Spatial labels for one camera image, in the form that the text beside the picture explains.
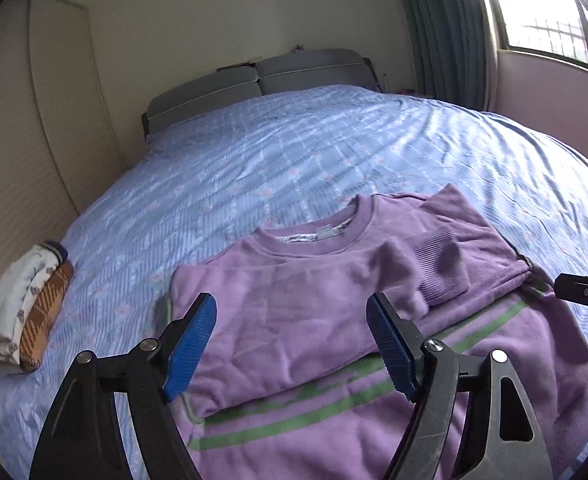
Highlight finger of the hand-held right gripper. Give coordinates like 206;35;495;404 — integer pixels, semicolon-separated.
554;272;588;319

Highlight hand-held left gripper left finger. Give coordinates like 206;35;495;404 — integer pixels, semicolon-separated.
29;292;218;480

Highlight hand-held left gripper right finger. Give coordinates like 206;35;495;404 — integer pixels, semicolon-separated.
365;291;555;480

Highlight purple sweater with green stripes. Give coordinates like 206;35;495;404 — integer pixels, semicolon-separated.
166;183;588;480

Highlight orange plaid folded garment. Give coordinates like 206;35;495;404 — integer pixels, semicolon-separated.
18;261;75;374

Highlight white folded garment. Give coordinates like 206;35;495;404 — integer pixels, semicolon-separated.
0;242;70;367

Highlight blue patterned bed quilt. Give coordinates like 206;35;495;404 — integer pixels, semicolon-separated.
0;84;588;480

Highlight grey headboard cushion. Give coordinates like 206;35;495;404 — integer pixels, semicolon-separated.
255;49;378;97
141;71;265;142

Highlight window with metal grille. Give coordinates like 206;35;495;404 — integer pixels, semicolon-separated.
474;0;588;82

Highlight grey-green curtain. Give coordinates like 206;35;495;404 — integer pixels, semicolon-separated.
389;0;501;112

